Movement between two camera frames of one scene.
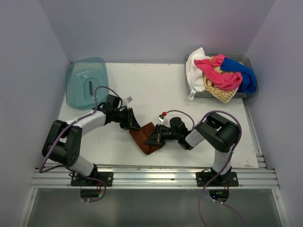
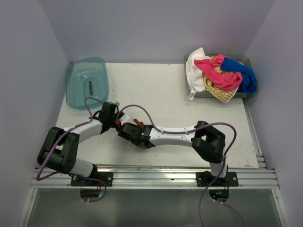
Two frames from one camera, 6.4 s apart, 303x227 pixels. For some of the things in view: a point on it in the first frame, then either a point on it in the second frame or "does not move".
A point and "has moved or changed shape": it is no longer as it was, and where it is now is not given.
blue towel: x=248 y=85 does not move
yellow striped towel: x=225 y=96 does not move
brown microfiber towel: x=142 y=135 has moved or changed shape
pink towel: x=220 y=78 does not move
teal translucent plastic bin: x=83 y=75 does not move
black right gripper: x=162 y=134 → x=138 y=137
